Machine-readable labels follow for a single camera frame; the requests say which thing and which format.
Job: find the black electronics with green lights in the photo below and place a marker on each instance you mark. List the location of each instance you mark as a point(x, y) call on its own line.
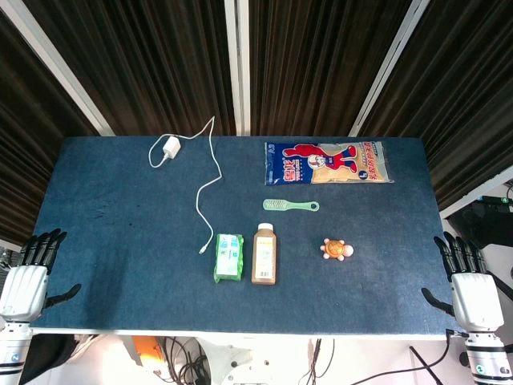
point(497, 200)

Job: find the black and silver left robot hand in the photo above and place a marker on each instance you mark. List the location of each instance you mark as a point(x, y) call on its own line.
point(22, 286)

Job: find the green wet wipes pack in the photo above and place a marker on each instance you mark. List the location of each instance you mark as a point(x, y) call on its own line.
point(228, 258)

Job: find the blue felt table cover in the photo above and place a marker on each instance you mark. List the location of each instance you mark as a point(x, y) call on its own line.
point(120, 240)

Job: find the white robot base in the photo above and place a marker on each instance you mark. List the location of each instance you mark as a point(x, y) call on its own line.
point(244, 361)

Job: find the snack bag with cartoon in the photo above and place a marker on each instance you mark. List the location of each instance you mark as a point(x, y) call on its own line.
point(320, 164)

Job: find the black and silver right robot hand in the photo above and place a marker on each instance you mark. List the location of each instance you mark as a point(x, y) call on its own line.
point(477, 298)

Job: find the black pleated curtain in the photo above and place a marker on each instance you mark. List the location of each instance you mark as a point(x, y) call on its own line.
point(316, 64)
point(24, 140)
point(461, 100)
point(152, 68)

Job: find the white frame post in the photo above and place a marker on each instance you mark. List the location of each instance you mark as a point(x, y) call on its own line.
point(390, 68)
point(477, 192)
point(237, 68)
point(60, 68)

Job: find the white charger adapter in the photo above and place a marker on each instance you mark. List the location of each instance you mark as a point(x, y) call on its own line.
point(171, 147)

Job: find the orange box under table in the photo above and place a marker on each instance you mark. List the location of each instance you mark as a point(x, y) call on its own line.
point(148, 349)

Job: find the small orange turtle toy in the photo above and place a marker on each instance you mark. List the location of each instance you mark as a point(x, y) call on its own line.
point(336, 249)

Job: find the light green plastic brush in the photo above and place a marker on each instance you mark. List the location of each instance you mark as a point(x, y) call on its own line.
point(276, 205)

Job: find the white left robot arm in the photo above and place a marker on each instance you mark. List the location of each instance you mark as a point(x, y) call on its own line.
point(12, 349)

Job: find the brown juice bottle white cap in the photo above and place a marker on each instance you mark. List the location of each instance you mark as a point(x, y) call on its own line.
point(264, 256)

